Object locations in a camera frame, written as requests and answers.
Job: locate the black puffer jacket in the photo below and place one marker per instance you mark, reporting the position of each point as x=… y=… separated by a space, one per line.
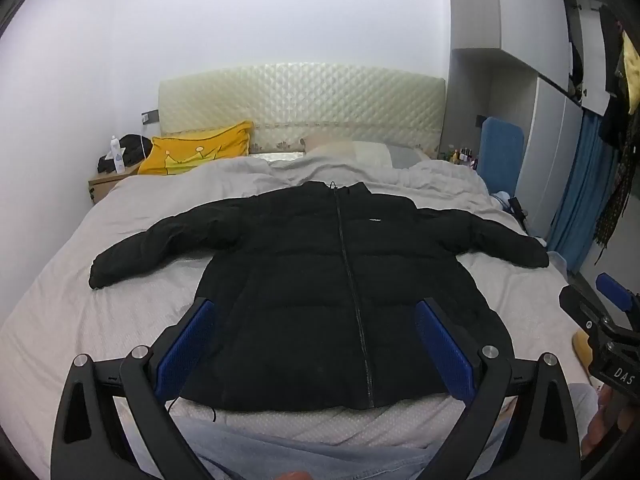
x=320 y=300

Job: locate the group of small bottles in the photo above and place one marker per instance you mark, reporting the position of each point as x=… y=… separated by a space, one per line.
x=460 y=155

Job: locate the white bottle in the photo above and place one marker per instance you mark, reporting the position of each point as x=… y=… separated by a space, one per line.
x=117 y=157

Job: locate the yellow pillow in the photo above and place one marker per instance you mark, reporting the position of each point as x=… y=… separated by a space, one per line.
x=195 y=152

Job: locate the blue curtain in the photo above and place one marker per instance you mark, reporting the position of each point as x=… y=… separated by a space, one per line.
x=582 y=190

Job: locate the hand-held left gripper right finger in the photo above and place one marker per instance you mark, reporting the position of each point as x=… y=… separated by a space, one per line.
x=442 y=345

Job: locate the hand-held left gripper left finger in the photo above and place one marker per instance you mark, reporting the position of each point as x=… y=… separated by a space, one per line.
x=185 y=345

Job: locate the wall socket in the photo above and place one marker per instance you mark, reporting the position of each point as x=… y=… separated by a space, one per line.
x=149 y=118

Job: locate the wooden nightstand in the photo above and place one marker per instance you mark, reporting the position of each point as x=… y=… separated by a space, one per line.
x=102 y=187

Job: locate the tan object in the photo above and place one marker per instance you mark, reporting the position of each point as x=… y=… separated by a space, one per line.
x=581 y=352

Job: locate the cream quilted headboard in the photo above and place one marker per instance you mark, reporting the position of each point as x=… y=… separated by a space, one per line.
x=300 y=100

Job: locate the dark hanging clothes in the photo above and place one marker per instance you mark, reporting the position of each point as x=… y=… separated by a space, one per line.
x=620 y=110

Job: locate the white pillow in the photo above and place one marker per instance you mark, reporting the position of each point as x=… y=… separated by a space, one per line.
x=350 y=150

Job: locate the person's jeans legs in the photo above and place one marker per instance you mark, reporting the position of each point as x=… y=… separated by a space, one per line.
x=310 y=452

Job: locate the white wardrobe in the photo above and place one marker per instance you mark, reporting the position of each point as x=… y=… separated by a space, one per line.
x=525 y=60

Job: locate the person's right hand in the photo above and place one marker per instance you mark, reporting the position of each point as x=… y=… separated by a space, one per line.
x=602 y=430

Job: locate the black cloth bundle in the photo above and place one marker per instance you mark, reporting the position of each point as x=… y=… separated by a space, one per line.
x=135 y=150

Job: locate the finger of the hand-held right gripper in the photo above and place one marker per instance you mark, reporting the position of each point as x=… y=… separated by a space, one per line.
x=580 y=307
x=617 y=292

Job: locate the bed with grey sheet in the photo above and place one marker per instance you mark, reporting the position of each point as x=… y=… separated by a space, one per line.
x=75 y=310

